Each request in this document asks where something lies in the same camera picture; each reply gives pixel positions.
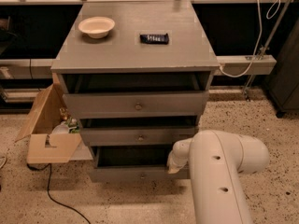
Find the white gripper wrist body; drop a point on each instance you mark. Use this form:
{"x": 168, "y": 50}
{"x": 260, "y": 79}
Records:
{"x": 176, "y": 157}

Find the grey bottom drawer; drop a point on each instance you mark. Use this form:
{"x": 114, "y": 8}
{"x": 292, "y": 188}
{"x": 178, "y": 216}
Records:
{"x": 133, "y": 163}

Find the grey drawer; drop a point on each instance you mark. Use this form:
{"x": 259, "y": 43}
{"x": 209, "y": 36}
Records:
{"x": 133, "y": 163}
{"x": 136, "y": 104}
{"x": 135, "y": 136}

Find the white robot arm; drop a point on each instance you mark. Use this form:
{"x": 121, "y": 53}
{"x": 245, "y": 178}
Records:
{"x": 215, "y": 160}

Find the grey top drawer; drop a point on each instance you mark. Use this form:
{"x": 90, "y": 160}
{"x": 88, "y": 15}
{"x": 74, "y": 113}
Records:
{"x": 136, "y": 104}

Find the grey middle drawer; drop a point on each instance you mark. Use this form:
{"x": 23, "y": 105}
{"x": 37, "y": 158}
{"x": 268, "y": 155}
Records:
{"x": 135, "y": 136}

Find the grey drawer cabinet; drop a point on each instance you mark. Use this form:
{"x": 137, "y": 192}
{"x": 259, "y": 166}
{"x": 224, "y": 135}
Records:
{"x": 121, "y": 63}

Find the open cardboard box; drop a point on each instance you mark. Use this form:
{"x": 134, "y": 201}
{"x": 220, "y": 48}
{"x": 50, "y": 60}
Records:
{"x": 49, "y": 142}

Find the items inside cardboard box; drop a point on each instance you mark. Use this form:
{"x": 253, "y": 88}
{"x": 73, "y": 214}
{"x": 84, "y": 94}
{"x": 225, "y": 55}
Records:
{"x": 68, "y": 123}

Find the black snack bar wrapper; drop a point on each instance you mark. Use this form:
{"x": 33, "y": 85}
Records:
{"x": 155, "y": 39}

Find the dark cabinet at right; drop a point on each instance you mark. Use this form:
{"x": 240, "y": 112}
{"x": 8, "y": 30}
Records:
{"x": 283, "y": 83}

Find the metal pole stand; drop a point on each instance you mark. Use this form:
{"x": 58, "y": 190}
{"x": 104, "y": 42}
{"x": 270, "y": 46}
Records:
{"x": 264, "y": 48}

